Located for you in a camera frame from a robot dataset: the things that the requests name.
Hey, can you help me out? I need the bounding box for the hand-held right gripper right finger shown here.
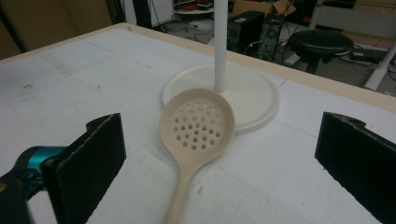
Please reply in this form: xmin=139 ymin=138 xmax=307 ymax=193
xmin=314 ymin=111 xmax=396 ymax=224

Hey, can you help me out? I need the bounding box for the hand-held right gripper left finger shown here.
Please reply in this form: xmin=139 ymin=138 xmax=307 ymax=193
xmin=41 ymin=113 xmax=127 ymax=224

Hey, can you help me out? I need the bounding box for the beige slotted spoon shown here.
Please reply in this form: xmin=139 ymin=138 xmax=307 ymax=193
xmin=159 ymin=88 xmax=236 ymax=224

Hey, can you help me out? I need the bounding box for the white hook rack stand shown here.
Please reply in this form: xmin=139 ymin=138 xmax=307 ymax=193
xmin=162 ymin=0 xmax=280 ymax=137

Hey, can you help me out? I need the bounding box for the white grid mat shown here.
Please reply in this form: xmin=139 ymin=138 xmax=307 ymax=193
xmin=0 ymin=27 xmax=396 ymax=224

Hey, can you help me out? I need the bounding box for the white desk leg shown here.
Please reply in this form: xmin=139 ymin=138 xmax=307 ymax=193
xmin=363 ymin=42 xmax=396 ymax=91

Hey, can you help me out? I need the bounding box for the black round stool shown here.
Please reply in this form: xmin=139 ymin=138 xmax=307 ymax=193
xmin=288 ymin=29 xmax=355 ymax=75

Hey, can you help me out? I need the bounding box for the black computer tower with sticker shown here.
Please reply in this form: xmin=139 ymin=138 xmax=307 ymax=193
xmin=227 ymin=10 xmax=265 ymax=57

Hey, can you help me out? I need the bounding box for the white round table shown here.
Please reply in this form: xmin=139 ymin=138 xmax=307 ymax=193
xmin=174 ymin=7 xmax=216 ymax=16

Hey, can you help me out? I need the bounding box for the open cardboard box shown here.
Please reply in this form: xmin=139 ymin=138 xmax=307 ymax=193
xmin=232 ymin=0 xmax=297 ymax=17

